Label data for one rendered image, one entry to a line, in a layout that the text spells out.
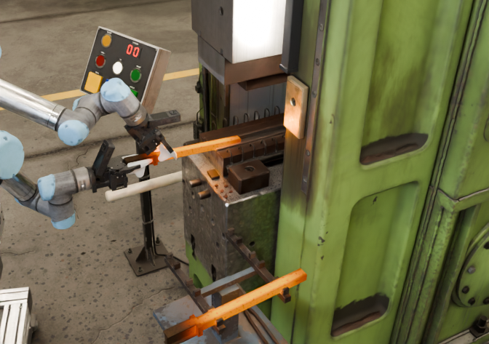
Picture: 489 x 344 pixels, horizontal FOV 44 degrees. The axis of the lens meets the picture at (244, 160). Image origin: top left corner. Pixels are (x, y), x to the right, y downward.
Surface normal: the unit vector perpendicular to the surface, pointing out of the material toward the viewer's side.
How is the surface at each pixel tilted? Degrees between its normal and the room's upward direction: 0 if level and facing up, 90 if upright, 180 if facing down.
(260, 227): 90
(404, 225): 90
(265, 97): 90
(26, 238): 0
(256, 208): 90
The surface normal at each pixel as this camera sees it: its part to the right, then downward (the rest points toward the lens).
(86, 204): 0.03, -0.83
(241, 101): 0.48, 0.51
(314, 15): -0.88, 0.25
